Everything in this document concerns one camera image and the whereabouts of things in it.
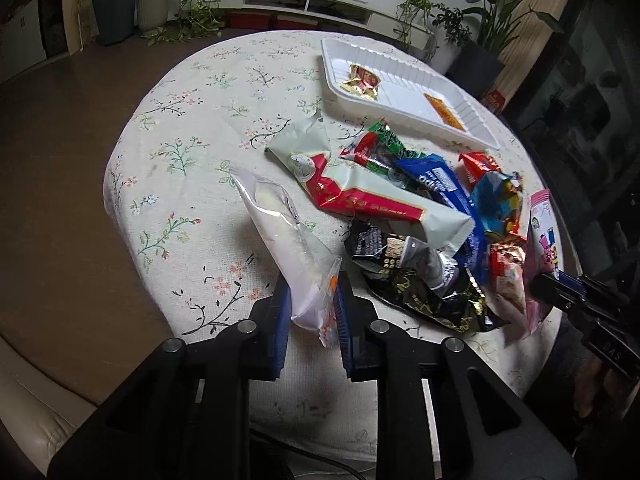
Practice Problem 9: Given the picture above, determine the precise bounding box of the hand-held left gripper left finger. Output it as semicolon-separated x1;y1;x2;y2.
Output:
47;276;293;480

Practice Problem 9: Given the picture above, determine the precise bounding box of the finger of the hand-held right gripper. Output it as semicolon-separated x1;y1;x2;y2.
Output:
558;270;634;306
530;271;589;314

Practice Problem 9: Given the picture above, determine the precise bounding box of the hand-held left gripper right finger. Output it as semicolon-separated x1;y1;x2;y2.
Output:
332;270;581;480

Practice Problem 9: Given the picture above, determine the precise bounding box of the red and white packet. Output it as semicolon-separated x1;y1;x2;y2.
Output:
487;240;528;318

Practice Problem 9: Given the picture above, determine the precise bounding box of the pink snack packet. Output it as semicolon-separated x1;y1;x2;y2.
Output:
522;188;558;336

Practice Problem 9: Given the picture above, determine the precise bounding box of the black and gold packet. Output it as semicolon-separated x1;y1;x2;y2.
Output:
344;217;511;333

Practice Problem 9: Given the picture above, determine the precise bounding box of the clear white snack packet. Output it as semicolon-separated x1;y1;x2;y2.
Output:
229;166;343;350

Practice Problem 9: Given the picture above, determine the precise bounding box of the light blue colourful packet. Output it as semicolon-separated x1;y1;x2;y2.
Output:
470;170;526;246

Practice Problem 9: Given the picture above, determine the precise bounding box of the pale green and red packet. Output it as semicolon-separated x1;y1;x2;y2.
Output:
264;108;476;252

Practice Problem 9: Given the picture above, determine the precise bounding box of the small red snack packet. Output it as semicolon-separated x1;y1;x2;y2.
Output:
457;151;502;183

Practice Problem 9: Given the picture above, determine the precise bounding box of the dark blue biscuit packet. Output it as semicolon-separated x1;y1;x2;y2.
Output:
392;154;493;306

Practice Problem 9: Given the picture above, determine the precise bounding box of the green and red seed packet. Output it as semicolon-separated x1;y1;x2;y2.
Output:
339;120;431;196

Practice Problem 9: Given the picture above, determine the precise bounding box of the white plastic tray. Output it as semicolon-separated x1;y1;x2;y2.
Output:
320;36;502;151

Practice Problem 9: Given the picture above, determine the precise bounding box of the person's right hand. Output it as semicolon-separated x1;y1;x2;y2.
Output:
573;359;608;419

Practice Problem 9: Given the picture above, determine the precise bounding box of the dark glass cabinet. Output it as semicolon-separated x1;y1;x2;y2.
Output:
500;0;640;281

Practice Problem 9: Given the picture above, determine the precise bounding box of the orange snack packet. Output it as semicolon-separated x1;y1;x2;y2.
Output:
423;92;468;132

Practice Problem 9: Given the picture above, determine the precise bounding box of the black plant pot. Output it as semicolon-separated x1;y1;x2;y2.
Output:
445;40;506;98

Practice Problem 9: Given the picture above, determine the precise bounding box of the round floral-cloth table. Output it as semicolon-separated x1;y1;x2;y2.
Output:
102;30;566;463

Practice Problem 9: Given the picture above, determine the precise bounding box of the gold and red candy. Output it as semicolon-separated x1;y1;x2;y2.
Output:
340;63;381;101

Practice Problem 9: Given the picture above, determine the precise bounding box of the wooden board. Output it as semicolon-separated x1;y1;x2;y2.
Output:
492;0;576;111

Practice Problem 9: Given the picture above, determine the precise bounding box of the beige leather sofa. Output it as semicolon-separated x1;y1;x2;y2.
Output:
0;330;101;480

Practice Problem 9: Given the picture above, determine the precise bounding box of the small bushy plant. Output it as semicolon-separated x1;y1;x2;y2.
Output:
434;5;473;63

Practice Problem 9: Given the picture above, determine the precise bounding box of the large broad-leaf plant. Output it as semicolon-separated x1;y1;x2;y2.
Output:
462;0;568;56

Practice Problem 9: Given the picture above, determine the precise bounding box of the thin trailing plant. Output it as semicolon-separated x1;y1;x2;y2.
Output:
395;0;437;58

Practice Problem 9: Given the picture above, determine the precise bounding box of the red storage box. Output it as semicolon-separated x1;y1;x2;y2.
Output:
230;10;273;31
274;14;321;32

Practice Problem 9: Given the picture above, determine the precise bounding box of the white low cabinet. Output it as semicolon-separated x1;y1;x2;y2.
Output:
215;0;436;43

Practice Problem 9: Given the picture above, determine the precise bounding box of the trailing green plant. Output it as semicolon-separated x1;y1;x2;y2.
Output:
140;0;227;45

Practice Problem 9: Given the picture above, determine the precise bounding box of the white ribbed plant pot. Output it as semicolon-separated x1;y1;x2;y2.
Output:
137;0;171;36

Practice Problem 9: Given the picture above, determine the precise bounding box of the dark grey plant pot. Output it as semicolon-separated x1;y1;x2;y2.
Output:
91;0;138;47

